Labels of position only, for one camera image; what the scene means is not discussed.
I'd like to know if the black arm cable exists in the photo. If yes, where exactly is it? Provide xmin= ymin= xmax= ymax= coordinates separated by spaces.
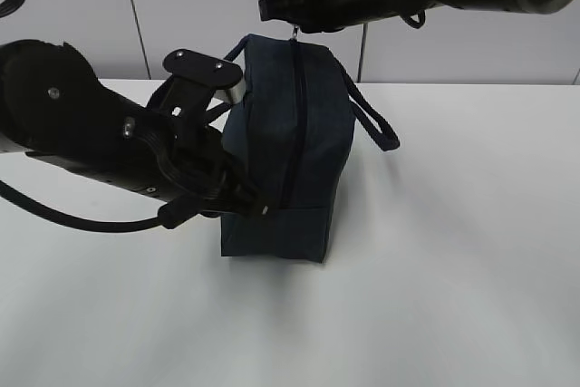
xmin=398 ymin=8 xmax=428 ymax=30
xmin=0 ymin=0 xmax=214 ymax=235

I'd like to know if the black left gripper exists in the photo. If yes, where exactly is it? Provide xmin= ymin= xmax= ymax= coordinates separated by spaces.
xmin=144 ymin=75 xmax=272 ymax=217

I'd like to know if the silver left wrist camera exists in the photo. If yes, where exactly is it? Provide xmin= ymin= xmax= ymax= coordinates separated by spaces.
xmin=162 ymin=49 xmax=247 ymax=105

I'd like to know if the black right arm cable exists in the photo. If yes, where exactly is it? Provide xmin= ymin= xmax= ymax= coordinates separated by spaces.
xmin=398 ymin=8 xmax=428 ymax=30

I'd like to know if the dark navy fabric lunch bag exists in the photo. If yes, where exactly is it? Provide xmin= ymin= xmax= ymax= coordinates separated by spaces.
xmin=220 ymin=34 xmax=400 ymax=263

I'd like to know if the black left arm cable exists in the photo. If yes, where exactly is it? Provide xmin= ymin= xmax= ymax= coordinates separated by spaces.
xmin=0 ymin=0 xmax=214 ymax=235

